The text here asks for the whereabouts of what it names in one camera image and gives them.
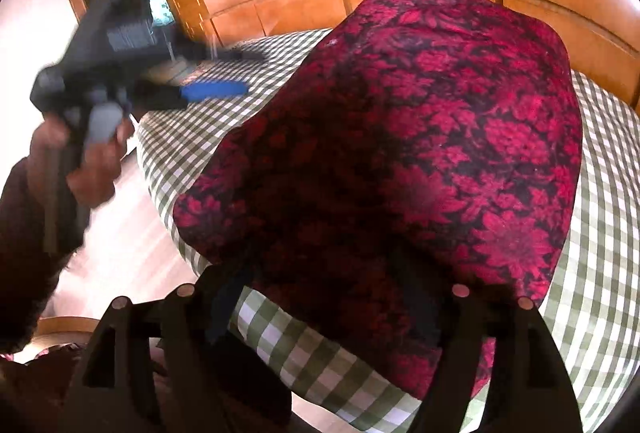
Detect green checked bed sheet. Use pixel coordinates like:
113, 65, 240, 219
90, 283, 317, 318
135, 28, 640, 433

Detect person's left hand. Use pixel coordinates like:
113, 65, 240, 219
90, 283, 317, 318
26, 110, 137, 210

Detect wooden headboard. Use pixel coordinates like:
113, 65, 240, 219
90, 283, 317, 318
207, 0, 640, 106

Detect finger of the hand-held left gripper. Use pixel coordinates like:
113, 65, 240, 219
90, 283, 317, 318
131, 80, 249, 110
167, 39, 268, 64

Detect person's left forearm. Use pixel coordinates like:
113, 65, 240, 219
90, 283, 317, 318
0, 157, 87, 356

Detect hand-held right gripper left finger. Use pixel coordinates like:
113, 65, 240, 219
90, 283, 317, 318
65, 263, 253, 433

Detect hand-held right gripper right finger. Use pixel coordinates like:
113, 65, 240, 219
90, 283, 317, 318
410, 283, 583, 433

